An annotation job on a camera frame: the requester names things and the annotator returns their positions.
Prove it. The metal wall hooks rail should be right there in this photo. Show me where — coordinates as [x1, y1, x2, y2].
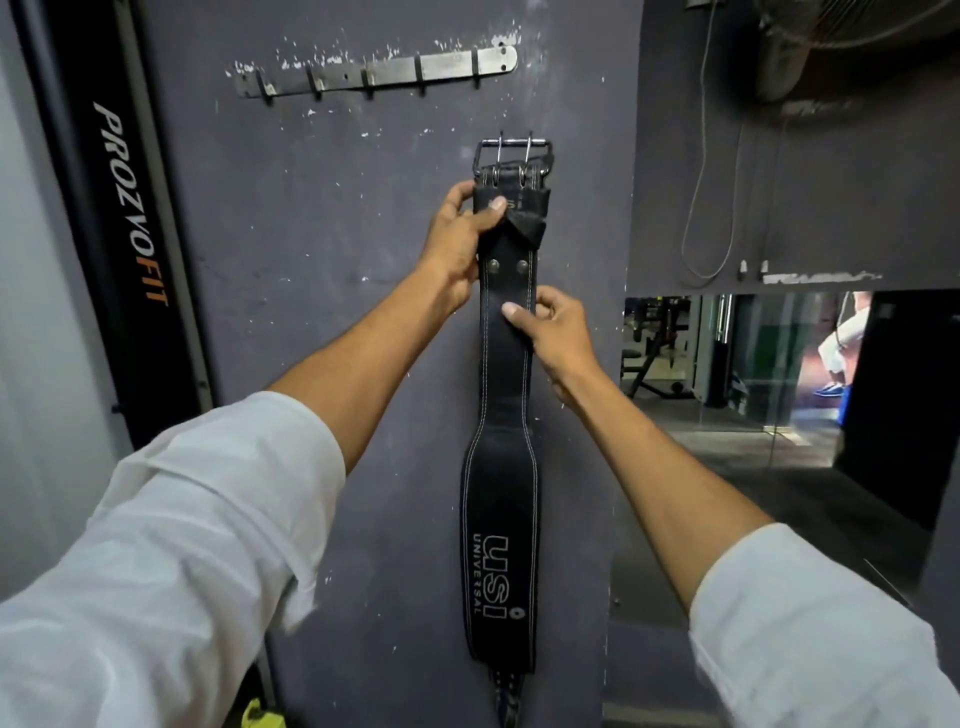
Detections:
[228, 44, 520, 103]

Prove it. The person's left forearm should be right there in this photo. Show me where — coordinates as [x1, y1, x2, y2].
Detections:
[266, 258, 463, 478]

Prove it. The person's right forearm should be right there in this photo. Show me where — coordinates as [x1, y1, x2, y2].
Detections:
[551, 367, 775, 613]

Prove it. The person's right hand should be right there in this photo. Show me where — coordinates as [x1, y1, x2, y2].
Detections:
[500, 284, 609, 411]

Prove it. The person's left hand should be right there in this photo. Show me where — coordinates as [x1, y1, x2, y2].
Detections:
[416, 179, 508, 316]

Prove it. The wall-mounted fan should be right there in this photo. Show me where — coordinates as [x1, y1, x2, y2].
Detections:
[753, 0, 960, 103]

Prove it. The black USI leather belt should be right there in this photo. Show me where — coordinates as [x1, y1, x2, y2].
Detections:
[458, 133, 556, 728]

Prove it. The black grey folded treadmill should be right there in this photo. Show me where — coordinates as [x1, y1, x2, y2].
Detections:
[0, 0, 220, 601]

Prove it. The white long-sleeved shirt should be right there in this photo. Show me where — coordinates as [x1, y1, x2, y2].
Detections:
[0, 389, 960, 728]

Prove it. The yellow metal bar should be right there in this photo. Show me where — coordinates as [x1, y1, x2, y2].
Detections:
[239, 697, 288, 728]

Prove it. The thin white cable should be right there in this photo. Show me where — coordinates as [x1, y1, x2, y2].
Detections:
[678, 0, 751, 283]

